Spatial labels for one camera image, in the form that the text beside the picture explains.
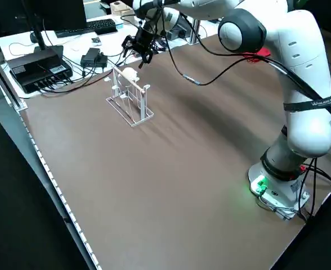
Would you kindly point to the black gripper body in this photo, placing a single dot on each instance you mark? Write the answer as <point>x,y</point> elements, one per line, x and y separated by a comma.
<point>144,42</point>

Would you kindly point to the black monitor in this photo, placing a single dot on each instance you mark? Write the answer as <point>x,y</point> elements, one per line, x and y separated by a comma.
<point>58,14</point>

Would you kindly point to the black power adapter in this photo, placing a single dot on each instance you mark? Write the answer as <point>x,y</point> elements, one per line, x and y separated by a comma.
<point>92,57</point>

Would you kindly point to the black keyboard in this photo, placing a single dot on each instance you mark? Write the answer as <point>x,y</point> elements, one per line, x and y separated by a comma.
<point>98,26</point>

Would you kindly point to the aluminium profile post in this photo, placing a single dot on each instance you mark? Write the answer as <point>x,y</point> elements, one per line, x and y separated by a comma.
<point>5,78</point>
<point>195,32</point>

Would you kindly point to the red plastic tray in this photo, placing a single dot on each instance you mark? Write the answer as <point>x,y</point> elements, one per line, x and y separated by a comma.
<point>264,53</point>

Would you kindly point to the black hub box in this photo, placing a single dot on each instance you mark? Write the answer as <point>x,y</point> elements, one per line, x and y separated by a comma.
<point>33,70</point>

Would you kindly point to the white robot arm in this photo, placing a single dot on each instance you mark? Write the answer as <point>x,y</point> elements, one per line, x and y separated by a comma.
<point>300,56</point>

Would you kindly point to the white cup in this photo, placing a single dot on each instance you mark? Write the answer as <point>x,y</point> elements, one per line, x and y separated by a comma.
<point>130,73</point>

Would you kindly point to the small wooden box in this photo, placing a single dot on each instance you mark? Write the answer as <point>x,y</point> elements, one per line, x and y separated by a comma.
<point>120,8</point>

